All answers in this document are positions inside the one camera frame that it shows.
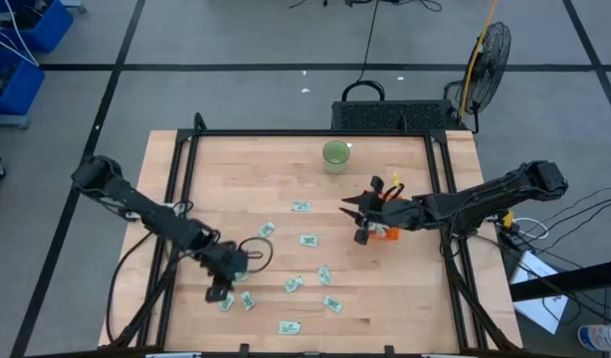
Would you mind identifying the black computer case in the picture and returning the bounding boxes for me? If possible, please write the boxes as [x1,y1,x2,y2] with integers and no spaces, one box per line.
[330,98,461,132]

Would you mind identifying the black aluminium table frame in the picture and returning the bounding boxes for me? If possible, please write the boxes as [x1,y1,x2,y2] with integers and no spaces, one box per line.
[99,111,523,358]

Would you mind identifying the white plastic bottle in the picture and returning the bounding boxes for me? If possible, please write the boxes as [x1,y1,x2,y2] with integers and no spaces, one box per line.
[577,323,611,353]

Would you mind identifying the white paper box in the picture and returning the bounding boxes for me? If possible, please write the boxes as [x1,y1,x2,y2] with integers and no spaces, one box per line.
[509,250,569,335]

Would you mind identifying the black power cable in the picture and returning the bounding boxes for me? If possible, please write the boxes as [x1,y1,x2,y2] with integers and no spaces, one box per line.
[340,0,386,103]

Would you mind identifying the orange plastic basket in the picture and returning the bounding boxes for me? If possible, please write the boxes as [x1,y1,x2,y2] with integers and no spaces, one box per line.
[367,221,402,242]

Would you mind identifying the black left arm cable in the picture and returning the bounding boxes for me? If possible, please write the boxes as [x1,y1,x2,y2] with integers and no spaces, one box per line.
[104,231,155,344]

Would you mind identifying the black metal beam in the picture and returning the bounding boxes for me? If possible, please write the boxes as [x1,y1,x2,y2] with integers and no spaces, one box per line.
[509,258,611,302]

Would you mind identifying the black floor fan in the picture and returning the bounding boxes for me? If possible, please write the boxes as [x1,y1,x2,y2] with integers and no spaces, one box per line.
[444,20,513,134]

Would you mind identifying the yellow cable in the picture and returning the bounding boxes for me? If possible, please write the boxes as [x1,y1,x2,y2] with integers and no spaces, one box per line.
[458,0,501,118]

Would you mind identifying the white coiled cable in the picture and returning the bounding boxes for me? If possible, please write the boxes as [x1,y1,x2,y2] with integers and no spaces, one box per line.
[513,217,550,241]

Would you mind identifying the light green ribbed cup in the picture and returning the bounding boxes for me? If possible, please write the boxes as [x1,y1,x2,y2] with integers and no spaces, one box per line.
[321,139,352,175]

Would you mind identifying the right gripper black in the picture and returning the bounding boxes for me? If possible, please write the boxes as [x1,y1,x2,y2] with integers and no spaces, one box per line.
[338,175,426,233]

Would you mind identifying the blue storage bin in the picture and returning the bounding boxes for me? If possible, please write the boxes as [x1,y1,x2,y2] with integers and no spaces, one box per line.
[0,49,46,116]
[0,0,75,54]

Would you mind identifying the black floor cables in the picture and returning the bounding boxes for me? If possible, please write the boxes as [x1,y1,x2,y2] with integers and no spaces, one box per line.
[543,178,611,240]

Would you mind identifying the black left wrist cable loop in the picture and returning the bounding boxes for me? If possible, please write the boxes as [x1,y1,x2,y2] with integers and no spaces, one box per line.
[237,236,275,274]

